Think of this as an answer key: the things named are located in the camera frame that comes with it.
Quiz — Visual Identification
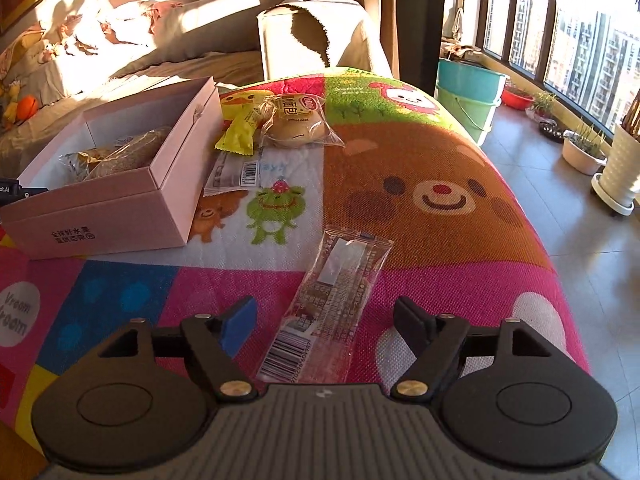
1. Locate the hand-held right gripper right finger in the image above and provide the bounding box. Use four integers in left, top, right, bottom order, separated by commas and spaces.
390, 297, 557, 402

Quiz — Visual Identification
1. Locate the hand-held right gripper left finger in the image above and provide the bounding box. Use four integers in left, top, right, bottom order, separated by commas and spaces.
97, 296, 258, 404

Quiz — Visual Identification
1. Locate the long clear snack bar packet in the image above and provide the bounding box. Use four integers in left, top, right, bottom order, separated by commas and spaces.
255, 227, 394, 387

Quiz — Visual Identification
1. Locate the pink cardboard box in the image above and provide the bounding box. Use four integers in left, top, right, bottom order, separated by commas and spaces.
0, 76, 221, 261

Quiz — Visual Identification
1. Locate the brown bread packet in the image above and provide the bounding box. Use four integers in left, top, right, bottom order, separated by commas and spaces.
60, 127, 174, 182

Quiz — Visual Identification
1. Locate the white barcode packet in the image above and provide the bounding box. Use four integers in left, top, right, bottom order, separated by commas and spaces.
202, 147, 264, 197

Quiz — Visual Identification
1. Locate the yellow snack packet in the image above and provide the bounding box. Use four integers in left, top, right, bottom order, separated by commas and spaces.
215, 99, 274, 154

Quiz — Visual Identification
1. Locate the round bun packet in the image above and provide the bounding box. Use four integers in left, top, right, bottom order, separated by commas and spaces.
260, 92, 346, 150

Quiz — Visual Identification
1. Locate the yellow plush toy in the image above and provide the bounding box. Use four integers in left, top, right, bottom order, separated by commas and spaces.
0, 82, 21, 132

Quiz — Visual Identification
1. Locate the colourful cartoon play mat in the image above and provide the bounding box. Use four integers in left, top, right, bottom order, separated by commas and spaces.
0, 66, 594, 442

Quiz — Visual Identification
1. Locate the crumpled floral duvet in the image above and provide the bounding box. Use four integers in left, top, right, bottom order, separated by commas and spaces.
45, 0, 167, 57

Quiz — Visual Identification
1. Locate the grey bed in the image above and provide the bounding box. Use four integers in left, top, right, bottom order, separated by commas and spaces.
0, 0, 312, 162

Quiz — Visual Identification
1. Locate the green plastic bucket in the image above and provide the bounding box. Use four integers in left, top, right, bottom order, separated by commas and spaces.
435, 85, 501, 147

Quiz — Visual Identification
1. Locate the white pot stand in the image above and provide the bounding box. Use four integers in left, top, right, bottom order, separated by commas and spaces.
591, 172, 636, 218

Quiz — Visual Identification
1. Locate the white planter with grass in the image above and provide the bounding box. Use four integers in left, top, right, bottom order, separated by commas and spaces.
562, 124, 609, 177

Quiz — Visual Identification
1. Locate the red plastic basin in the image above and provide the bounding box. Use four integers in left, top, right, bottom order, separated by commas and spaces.
502, 85, 535, 111

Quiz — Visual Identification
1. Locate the teal plastic basin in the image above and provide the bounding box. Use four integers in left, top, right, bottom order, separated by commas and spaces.
435, 58, 511, 104

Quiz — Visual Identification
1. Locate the small potted plant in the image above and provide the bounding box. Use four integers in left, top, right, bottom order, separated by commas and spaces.
525, 91, 559, 124

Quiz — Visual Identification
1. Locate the tall white plant pot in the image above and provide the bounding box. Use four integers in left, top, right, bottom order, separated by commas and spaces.
597, 122, 640, 209

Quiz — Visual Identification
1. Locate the grey pillow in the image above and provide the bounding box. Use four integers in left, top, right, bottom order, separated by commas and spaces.
160, 0, 307, 57

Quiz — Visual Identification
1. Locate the white bedside cabinet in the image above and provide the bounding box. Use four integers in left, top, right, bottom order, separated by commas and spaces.
256, 7, 331, 82

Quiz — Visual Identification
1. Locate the dark window frame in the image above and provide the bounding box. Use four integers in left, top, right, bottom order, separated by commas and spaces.
475, 0, 640, 137

